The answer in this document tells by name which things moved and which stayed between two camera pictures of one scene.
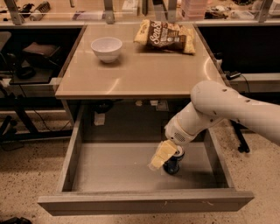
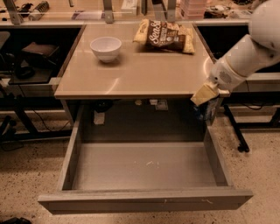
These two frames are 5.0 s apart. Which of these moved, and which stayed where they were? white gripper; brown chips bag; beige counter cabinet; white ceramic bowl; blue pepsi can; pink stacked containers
Moved: blue pepsi can; white gripper
Stayed: white ceramic bowl; pink stacked containers; beige counter cabinet; brown chips bag
